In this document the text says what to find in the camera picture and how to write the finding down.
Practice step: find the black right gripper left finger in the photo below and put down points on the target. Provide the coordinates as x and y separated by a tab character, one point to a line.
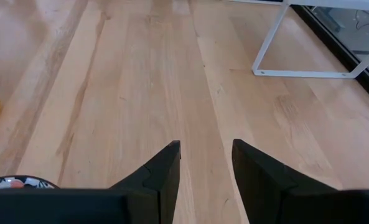
159	186

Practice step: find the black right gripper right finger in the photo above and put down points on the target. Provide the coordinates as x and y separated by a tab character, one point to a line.
265	186

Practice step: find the black floral patterned mini bowl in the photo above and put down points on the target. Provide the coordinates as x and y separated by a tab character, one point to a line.
13	183

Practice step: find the white perforated metal shelf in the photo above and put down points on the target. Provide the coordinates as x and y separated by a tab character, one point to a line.
296	74

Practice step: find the black aluminium extrusion frame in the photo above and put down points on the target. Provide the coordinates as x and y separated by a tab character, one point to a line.
343	51

